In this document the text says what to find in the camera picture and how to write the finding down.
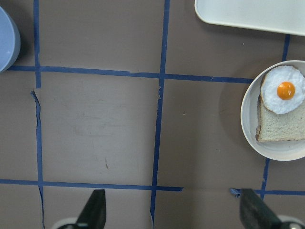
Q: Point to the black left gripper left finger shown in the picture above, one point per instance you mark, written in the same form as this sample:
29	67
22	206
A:
93	215

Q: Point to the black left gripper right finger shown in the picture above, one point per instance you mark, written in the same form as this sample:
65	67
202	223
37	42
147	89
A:
255	214

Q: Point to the round cream plate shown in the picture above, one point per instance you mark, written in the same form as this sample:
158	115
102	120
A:
280	150

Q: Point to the bread slice on plate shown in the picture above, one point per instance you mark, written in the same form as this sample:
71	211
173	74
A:
274	127

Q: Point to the fried egg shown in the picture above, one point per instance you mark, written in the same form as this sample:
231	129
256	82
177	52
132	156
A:
283	89

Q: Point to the blue bowl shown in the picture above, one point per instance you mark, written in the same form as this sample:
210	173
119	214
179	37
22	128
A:
9	41

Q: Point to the cream bear serving tray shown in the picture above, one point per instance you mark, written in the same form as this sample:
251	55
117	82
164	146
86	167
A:
281	16

